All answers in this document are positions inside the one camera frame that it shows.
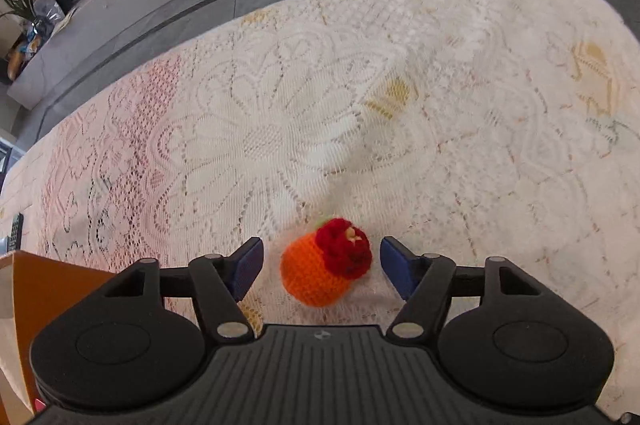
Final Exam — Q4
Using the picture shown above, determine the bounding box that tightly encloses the orange cardboard box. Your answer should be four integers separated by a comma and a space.
0, 251, 118, 417

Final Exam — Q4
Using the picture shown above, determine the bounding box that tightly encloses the blue white snack bag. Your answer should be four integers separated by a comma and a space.
22, 30, 43, 56

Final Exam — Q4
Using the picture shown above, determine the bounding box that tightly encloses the brown round object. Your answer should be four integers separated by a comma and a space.
5, 40, 31, 80

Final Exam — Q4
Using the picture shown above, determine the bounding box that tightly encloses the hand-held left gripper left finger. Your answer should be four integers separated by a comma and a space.
100, 236, 265, 342

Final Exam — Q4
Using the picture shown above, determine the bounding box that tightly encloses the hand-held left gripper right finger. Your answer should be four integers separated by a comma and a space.
379, 235, 546, 343

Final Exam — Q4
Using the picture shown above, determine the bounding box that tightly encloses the black remote control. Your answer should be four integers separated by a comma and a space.
7, 212, 25, 251

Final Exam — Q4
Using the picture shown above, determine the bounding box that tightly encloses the orange crochet fruit red flower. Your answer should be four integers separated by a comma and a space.
280, 217, 373, 308

